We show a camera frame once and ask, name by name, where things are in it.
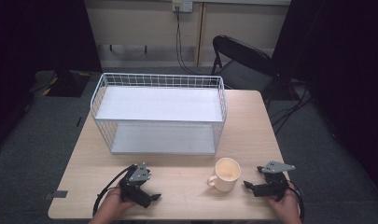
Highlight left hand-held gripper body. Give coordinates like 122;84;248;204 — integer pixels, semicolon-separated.
119;161;153;209

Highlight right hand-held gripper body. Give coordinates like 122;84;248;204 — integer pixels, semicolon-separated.
251;160;297;200

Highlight cream white cup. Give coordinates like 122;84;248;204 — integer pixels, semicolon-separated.
206;157;242;193

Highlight white wire shelf rack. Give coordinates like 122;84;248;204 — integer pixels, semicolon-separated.
90;72;229;156

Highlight person's right hand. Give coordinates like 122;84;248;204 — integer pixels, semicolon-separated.
265;181;302;224

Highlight person's left hand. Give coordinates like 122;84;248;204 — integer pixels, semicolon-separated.
98;186;138;223

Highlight grey tape strip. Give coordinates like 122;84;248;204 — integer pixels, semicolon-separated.
43;189;69;201

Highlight black stand legs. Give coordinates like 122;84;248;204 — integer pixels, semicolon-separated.
264;77;315;134

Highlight black folding chair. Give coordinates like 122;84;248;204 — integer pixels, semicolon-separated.
210;35;279;104

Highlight black stand with yellow tape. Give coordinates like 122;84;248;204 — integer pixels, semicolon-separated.
29;68;94;98

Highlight black wall cable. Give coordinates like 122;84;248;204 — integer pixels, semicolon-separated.
175;6;206;76

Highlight wall power socket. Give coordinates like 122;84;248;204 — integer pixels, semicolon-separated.
172;0;194;13

